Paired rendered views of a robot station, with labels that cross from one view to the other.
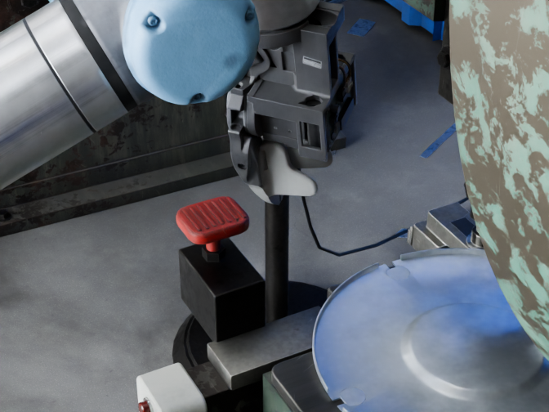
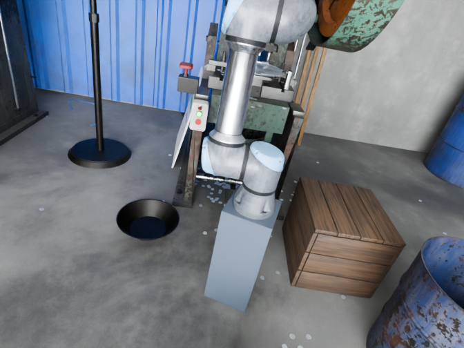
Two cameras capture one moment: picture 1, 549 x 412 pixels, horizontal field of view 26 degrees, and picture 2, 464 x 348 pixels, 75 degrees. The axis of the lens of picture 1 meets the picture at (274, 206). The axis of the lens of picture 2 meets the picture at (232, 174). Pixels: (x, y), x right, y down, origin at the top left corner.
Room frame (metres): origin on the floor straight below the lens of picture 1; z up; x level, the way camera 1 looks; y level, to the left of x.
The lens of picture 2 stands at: (0.26, 1.29, 1.08)
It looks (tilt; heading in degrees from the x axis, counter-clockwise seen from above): 31 degrees down; 290
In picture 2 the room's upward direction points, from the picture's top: 12 degrees clockwise
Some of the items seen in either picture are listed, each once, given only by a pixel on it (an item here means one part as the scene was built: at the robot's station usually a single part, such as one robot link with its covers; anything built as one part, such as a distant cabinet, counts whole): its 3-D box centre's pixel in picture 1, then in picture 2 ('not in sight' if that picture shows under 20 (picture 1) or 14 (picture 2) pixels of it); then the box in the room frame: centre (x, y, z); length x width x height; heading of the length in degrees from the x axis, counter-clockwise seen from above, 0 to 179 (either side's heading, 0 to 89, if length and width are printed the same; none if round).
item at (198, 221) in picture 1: (213, 242); (186, 72); (1.04, 0.07, 0.72); 0.07 x 0.06 x 0.08; 118
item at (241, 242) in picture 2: not in sight; (241, 250); (0.47, 0.44, 0.23); 0.18 x 0.18 x 0.45; 8
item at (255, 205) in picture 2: not in sight; (256, 194); (0.47, 0.44, 0.50); 0.15 x 0.15 x 0.10
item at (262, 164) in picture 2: not in sight; (262, 165); (0.48, 0.44, 0.62); 0.13 x 0.12 x 0.14; 21
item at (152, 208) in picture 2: not in sight; (148, 222); (0.98, 0.36, 0.04); 0.30 x 0.30 x 0.07
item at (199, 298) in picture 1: (223, 326); (187, 94); (1.03, 0.06, 0.62); 0.10 x 0.06 x 0.20; 28
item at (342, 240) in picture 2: not in sight; (333, 234); (0.15, 0.01, 0.18); 0.40 x 0.38 x 0.35; 114
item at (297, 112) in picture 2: not in sight; (281, 119); (0.69, -0.54, 0.45); 0.92 x 0.12 x 0.90; 118
